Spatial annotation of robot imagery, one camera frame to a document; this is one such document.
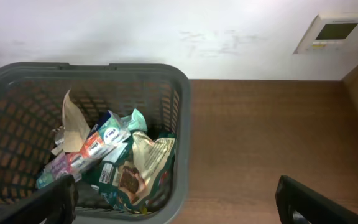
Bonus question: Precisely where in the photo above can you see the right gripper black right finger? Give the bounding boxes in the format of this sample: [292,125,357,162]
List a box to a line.
[275,175,358,224]

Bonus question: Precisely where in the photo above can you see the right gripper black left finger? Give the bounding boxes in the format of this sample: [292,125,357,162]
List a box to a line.
[0,175,78,224]

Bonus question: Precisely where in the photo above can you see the brown white snack pouch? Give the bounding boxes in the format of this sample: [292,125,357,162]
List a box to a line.
[52,90,90,156]

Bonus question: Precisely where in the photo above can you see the green coffee bean bag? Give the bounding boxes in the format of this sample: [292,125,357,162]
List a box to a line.
[82,131,177,214]

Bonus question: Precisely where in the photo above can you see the multicolour tissue pack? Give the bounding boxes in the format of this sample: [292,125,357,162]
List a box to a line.
[36,111,132,189]

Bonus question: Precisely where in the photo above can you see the light teal small packet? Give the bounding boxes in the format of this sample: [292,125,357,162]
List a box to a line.
[121,109,147,132]

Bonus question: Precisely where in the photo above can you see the grey plastic basket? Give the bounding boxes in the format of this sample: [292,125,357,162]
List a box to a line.
[0,62,191,223]

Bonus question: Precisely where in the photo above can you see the white wall control panel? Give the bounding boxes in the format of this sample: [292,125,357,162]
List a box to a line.
[294,12,358,55]

